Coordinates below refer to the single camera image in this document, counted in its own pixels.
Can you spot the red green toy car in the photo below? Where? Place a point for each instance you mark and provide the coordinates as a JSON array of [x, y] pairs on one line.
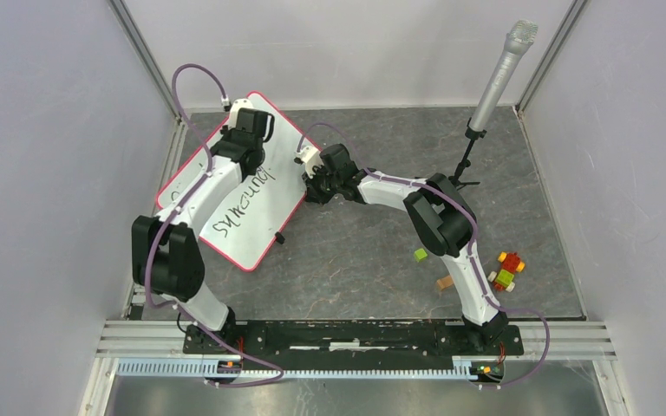
[[510, 265]]

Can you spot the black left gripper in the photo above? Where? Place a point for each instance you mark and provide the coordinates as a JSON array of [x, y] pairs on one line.
[[225, 133]]

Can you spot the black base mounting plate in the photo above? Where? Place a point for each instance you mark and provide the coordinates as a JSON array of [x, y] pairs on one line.
[[346, 345]]

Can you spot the silver microphone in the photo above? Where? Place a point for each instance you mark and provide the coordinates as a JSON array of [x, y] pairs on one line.
[[518, 40]]

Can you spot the pink framed whiteboard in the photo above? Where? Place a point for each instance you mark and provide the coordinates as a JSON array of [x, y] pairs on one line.
[[245, 224]]

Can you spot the brown wooden block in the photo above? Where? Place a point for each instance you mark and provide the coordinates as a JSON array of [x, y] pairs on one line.
[[444, 283]]

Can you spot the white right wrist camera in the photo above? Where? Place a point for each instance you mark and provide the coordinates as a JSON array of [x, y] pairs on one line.
[[310, 158]]

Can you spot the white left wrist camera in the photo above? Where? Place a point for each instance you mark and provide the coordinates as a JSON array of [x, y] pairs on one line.
[[233, 109]]

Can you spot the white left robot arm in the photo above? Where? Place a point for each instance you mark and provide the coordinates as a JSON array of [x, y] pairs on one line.
[[166, 258]]

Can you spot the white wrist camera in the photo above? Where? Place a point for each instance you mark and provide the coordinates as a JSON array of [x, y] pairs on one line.
[[310, 158], [233, 109]]

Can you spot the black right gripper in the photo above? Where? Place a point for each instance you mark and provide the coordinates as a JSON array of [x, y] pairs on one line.
[[314, 191]]

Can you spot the black microphone tripod stand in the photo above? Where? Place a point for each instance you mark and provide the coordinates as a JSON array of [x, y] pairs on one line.
[[453, 181]]

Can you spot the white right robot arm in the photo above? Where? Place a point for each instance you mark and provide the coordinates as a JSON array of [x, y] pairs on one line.
[[442, 220]]

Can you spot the green toy cube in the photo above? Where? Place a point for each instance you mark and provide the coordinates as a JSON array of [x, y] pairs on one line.
[[420, 255]]

